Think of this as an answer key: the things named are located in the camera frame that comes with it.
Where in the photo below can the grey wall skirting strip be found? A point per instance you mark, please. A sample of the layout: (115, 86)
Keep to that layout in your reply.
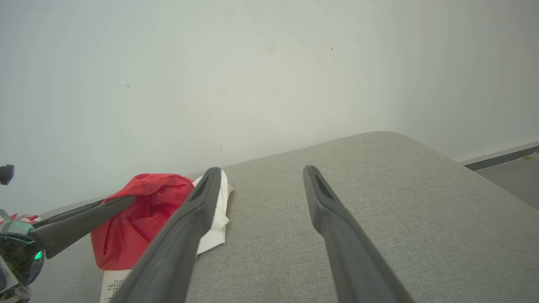
(501, 158)

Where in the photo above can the red jersey with number print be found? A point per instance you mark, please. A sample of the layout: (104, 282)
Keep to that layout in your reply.
(126, 235)

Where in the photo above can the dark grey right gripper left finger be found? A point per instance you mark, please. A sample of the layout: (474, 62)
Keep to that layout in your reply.
(177, 235)

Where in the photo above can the grey fabric sofa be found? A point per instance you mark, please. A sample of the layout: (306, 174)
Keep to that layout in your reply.
(379, 189)

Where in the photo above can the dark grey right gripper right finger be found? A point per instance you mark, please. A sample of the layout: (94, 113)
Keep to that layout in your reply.
(345, 252)

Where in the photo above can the red garment with white trim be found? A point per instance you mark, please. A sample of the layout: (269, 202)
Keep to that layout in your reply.
(21, 218)

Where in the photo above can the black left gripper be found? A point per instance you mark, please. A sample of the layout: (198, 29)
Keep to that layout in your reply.
(17, 256)

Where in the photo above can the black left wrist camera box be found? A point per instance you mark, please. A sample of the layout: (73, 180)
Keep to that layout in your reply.
(6, 174)

